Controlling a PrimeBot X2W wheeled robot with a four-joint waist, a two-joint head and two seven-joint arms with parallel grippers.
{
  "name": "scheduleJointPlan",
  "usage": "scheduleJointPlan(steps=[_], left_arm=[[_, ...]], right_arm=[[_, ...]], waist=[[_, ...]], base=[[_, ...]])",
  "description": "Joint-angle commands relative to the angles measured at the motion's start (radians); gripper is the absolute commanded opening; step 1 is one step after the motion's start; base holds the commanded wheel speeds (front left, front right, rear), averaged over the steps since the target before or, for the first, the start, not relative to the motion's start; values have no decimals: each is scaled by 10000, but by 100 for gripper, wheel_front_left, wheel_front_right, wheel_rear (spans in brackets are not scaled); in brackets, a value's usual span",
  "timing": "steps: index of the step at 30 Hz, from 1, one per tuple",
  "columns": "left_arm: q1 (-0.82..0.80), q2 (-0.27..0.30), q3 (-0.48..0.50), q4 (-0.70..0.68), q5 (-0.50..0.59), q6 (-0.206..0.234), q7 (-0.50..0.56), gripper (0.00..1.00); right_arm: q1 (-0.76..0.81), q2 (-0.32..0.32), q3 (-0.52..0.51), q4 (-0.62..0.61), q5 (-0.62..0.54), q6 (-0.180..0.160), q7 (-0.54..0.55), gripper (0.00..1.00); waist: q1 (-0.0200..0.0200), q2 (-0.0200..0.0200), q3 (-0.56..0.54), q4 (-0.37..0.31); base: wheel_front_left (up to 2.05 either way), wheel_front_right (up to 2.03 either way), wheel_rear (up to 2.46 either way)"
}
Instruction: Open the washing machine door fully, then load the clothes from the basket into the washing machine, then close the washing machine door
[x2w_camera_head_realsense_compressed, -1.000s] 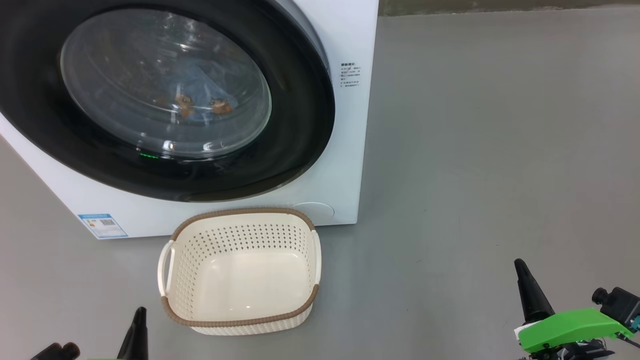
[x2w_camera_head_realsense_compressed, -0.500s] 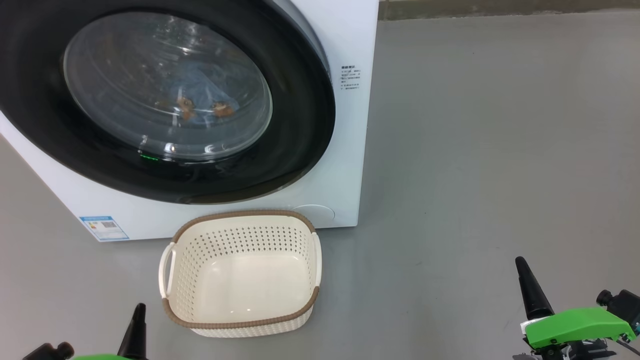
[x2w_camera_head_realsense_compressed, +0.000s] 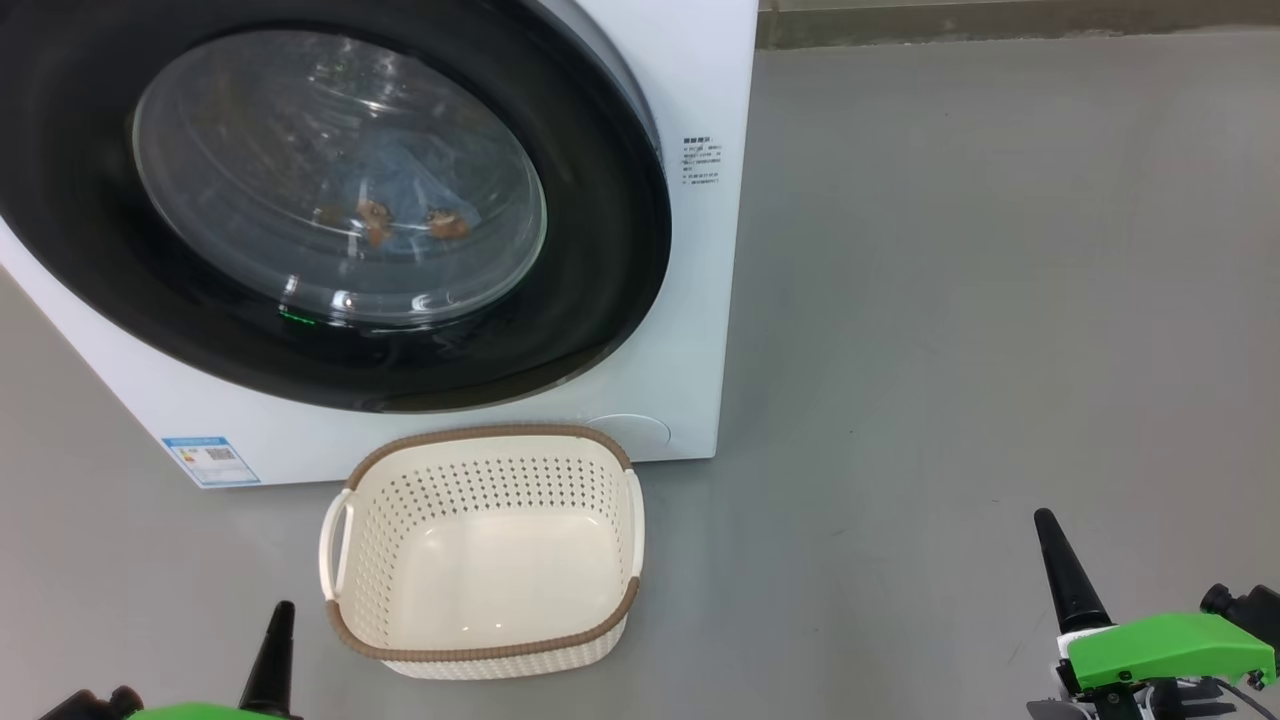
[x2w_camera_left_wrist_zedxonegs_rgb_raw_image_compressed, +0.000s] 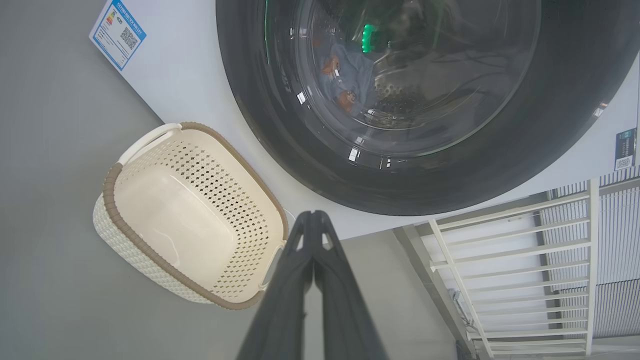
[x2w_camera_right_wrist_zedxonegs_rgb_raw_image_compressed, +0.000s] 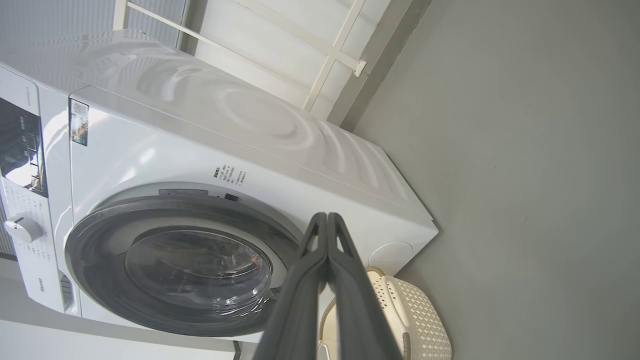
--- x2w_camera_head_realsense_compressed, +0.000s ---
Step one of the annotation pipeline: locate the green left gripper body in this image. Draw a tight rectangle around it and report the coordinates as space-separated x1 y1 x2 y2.
125 703 301 720

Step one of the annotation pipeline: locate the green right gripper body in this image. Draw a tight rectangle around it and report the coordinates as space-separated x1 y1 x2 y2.
1055 612 1279 720

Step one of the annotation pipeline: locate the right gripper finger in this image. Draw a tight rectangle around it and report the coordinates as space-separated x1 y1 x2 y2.
1033 508 1113 636

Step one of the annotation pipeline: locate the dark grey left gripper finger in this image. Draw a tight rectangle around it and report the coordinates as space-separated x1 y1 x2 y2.
238 601 298 716

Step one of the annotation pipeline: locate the round glass washer door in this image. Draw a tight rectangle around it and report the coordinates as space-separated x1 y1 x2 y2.
0 0 673 413

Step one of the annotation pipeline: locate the blue garment with orange print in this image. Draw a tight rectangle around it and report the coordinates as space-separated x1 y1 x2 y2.
315 135 481 249

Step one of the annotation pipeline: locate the white front-load washing machine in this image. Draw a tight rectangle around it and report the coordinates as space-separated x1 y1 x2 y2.
0 0 759 489

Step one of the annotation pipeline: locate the blue energy label sticker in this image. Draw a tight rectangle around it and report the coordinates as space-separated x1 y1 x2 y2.
162 436 263 488

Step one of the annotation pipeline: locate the cream perforated laundry basket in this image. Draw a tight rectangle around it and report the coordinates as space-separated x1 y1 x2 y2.
319 424 644 681

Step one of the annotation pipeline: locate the round white filter cover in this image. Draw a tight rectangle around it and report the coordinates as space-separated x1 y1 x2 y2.
585 413 673 461

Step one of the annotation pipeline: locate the small printed text sticker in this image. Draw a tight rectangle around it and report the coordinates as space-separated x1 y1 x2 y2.
682 137 723 188

